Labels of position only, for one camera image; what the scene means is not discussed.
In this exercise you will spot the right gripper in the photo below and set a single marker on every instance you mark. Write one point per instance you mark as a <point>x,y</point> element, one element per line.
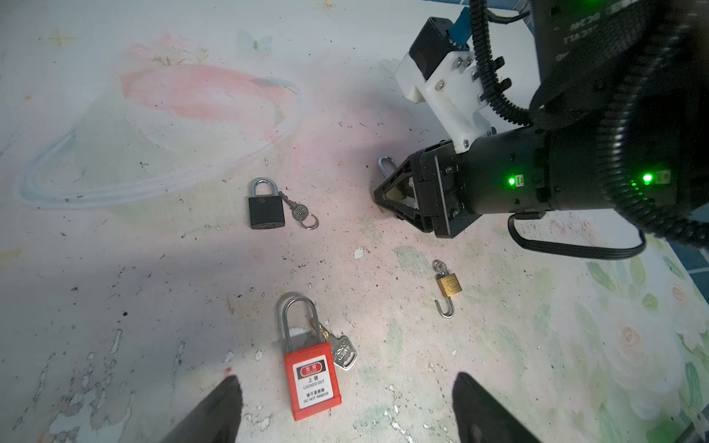
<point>428,191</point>

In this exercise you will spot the small brass padlock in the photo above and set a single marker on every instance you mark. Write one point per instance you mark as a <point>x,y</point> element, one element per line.
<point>449,285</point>

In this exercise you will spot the black padlock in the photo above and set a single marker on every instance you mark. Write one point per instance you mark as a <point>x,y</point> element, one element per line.
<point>265,211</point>

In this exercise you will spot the brass padlock shackle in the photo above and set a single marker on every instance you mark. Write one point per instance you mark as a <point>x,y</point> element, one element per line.
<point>389,171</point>

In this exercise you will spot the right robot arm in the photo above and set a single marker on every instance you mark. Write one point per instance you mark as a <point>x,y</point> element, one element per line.
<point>619,121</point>

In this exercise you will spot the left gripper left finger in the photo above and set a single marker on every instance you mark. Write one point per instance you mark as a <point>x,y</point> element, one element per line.
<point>216,418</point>

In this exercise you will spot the key of black padlock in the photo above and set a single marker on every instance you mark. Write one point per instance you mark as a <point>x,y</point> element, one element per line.
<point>301,213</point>

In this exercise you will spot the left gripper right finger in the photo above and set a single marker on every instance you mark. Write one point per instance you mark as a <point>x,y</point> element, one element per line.
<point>481,418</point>

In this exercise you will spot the red safety padlock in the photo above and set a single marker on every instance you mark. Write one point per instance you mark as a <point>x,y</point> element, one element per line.
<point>311,373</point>

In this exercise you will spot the key of red padlock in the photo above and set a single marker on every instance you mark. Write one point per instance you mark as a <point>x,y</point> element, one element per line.
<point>343,351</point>

